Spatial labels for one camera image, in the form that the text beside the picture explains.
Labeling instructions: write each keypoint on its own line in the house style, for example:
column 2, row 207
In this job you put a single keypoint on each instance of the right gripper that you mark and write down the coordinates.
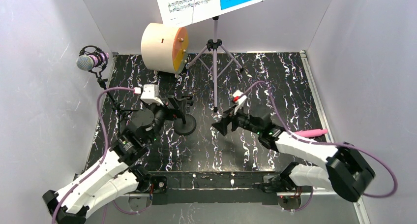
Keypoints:
column 233, row 120

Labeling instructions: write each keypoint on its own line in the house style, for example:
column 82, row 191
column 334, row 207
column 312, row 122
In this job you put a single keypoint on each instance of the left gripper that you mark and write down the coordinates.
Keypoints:
column 177, row 105

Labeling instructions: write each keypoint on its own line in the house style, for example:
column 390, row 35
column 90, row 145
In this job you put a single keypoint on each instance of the black round-base mic stand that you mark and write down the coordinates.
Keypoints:
column 184, row 123

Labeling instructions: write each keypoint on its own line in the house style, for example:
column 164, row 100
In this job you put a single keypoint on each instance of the pink microphone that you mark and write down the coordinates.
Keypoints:
column 312, row 133

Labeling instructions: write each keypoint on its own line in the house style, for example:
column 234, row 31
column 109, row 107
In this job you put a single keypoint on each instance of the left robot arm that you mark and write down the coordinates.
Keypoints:
column 118, row 172

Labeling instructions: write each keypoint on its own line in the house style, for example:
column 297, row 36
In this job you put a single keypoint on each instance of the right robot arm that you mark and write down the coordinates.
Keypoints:
column 339, row 169

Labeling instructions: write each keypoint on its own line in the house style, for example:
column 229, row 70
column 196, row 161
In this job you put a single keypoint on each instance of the cream and orange drum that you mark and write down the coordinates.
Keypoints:
column 164, row 48

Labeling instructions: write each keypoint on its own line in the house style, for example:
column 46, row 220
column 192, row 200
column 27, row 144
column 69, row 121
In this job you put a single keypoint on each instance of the silver tripod music stand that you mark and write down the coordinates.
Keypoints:
column 212, row 45

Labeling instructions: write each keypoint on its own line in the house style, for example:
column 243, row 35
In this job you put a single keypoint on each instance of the blue mesh microphone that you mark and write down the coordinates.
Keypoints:
column 89, row 61

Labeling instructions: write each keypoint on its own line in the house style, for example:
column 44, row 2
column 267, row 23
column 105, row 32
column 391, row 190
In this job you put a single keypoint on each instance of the white sheet music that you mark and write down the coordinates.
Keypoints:
column 181, row 13

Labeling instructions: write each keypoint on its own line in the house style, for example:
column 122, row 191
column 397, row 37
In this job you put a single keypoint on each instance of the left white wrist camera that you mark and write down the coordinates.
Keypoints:
column 149, row 94

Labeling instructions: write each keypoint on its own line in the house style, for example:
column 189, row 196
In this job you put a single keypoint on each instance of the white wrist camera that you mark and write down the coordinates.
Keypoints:
column 149, row 94
column 238, row 100

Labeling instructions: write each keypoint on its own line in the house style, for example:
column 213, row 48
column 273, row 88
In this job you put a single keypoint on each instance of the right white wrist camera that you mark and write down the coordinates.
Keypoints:
column 238, row 100

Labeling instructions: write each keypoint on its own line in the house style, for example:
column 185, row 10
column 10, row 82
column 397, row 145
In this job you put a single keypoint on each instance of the aluminium frame rail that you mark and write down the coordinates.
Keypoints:
column 163, row 188

